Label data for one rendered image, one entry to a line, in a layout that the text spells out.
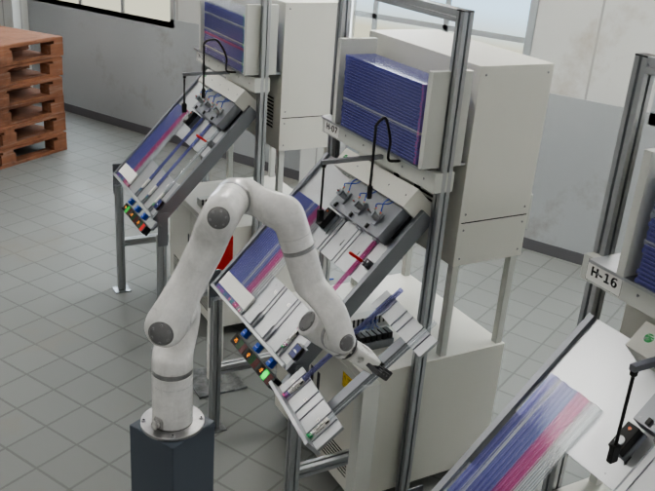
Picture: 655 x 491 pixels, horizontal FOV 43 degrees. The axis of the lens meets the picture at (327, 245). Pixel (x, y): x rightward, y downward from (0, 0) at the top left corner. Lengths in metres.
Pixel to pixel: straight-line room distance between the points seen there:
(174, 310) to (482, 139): 1.22
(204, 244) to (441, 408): 1.44
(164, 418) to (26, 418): 1.47
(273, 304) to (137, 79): 5.10
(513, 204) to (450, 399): 0.82
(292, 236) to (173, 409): 0.66
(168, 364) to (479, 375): 1.40
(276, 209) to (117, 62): 6.03
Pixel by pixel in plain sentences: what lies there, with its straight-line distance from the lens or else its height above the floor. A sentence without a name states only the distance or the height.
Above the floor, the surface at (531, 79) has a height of 1.67.
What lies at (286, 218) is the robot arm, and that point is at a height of 1.42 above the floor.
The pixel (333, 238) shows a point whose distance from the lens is 3.02.
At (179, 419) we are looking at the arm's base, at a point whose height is 0.75.
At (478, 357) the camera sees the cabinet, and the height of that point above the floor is 0.59.
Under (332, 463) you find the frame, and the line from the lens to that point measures 3.08.
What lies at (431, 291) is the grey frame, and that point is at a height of 0.94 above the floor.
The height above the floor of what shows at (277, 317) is 0.79.
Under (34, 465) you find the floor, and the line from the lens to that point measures 3.63.
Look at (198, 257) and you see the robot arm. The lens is 2.23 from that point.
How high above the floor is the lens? 2.20
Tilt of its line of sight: 23 degrees down
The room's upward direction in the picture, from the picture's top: 4 degrees clockwise
